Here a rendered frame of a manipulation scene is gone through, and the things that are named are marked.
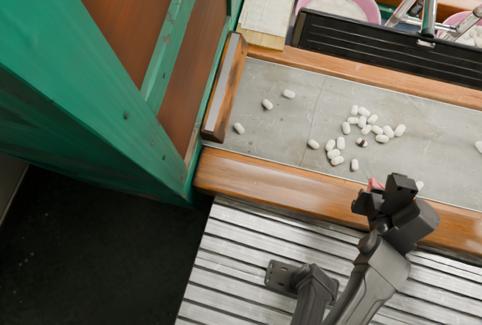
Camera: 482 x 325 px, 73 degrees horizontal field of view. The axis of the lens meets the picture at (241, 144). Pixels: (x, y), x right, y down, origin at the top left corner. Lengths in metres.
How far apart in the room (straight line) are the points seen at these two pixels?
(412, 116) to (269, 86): 0.43
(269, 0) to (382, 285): 0.83
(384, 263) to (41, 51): 0.57
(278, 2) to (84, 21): 0.88
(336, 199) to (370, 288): 0.34
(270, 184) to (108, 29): 0.65
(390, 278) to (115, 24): 0.55
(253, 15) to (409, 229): 0.73
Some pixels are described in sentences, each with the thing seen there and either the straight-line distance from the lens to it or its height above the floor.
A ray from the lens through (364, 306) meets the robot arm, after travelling 0.62.
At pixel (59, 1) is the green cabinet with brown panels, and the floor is 1.46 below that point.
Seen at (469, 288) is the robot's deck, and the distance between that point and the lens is 1.18.
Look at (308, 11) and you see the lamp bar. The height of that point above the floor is 1.11.
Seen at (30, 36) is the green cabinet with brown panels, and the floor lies 1.47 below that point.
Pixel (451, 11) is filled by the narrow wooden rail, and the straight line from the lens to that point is 1.33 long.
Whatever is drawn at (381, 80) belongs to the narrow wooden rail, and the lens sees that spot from 1.06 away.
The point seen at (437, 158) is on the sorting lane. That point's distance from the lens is 1.09.
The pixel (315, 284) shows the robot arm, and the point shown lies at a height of 0.85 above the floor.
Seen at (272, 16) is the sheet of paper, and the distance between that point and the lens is 1.07.
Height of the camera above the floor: 1.63
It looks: 75 degrees down
